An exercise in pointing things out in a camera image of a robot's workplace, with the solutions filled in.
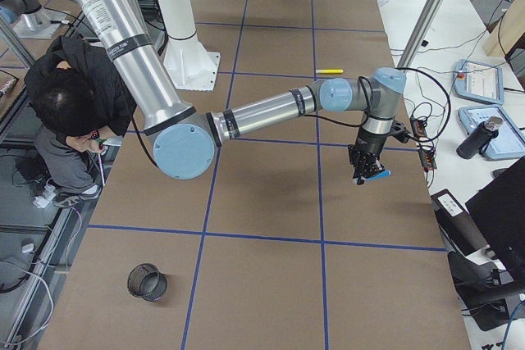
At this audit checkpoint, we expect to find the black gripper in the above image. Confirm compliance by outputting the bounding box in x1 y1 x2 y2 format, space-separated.
348 128 386 185

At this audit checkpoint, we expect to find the blue marker pen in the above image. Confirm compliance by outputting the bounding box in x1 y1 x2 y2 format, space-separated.
364 170 390 182

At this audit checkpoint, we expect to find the yellow highlighter pen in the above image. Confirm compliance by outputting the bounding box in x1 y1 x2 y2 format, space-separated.
315 69 344 75

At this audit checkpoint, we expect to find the black water bottle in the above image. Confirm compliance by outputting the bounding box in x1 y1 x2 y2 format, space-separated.
456 116 504 159

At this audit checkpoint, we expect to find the upper teach pendant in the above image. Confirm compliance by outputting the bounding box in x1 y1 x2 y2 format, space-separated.
453 59 504 105

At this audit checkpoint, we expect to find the teach pendant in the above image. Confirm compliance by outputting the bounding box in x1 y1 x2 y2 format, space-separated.
453 59 504 105
456 105 524 161

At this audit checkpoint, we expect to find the black monitor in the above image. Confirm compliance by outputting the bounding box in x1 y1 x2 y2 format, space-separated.
466 158 524 280

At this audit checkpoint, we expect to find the lower teach pendant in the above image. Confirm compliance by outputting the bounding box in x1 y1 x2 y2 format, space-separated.
456 105 524 161

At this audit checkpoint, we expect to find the right black mesh cup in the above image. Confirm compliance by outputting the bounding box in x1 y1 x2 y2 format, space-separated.
126 263 168 302

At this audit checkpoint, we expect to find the person in black jacket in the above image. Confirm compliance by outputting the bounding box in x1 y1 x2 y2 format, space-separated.
25 35 136 207

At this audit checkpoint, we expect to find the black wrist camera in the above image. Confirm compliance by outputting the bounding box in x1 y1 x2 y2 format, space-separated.
389 120 412 143

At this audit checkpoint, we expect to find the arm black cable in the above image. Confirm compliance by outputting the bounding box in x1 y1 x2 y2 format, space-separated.
303 66 452 150

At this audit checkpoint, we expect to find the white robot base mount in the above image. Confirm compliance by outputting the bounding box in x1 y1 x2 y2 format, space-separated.
158 0 221 92

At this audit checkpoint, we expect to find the aluminium frame post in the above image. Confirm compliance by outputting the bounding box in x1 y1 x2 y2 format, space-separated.
397 0 443 67

